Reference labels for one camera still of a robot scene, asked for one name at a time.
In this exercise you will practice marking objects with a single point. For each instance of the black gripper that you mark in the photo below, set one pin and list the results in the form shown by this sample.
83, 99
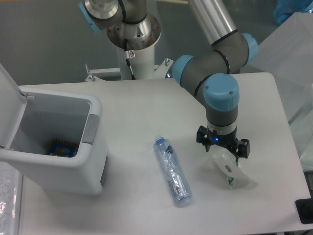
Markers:
240, 148

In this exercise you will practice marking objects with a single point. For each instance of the white green wrapper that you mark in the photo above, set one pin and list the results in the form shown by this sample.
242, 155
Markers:
230, 170

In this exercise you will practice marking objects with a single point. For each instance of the clear plastic water bottle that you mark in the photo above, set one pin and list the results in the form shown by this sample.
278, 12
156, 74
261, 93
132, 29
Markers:
174, 176

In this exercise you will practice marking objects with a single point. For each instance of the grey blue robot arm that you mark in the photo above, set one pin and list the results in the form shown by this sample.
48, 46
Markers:
131, 29

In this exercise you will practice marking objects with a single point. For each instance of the white trash can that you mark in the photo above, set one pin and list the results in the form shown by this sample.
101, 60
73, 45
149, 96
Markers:
31, 118

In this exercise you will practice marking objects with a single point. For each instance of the black device at edge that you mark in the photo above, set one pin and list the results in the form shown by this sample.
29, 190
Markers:
305, 210

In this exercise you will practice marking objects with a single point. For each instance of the blue yellow snack packet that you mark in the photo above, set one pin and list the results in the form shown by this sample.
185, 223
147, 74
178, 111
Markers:
62, 148

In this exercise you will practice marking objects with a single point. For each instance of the paper sheet in sleeve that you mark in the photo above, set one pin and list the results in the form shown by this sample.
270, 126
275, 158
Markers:
10, 199

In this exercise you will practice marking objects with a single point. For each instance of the white metal base frame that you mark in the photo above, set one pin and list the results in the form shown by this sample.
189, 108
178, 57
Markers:
164, 70

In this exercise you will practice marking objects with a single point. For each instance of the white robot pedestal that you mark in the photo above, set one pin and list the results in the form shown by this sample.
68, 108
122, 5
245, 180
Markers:
136, 63

